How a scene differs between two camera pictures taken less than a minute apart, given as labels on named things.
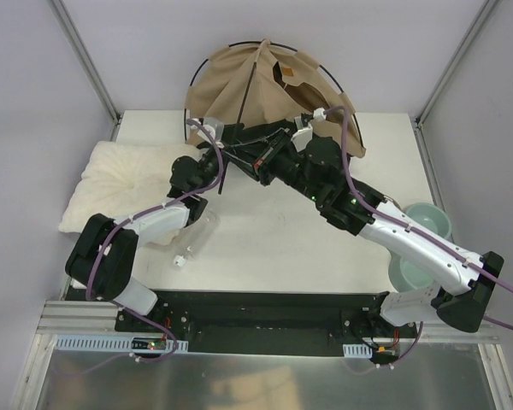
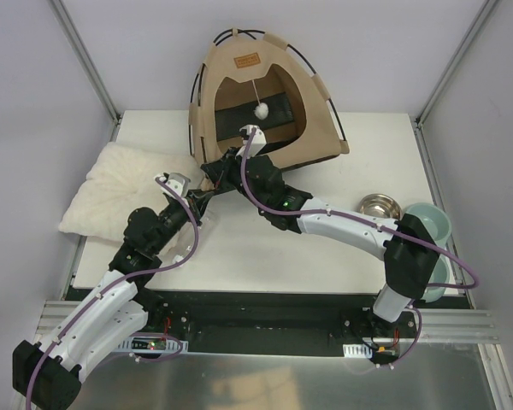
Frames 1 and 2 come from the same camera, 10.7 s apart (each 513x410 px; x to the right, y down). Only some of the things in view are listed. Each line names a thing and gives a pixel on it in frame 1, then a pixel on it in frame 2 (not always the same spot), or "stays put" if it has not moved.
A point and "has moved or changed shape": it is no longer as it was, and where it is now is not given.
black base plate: [268, 322] stays put
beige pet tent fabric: [264, 82] has moved or changed shape
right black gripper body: [266, 160] -> [216, 172]
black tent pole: [274, 43] -> [283, 43]
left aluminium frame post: [84, 58] stays put
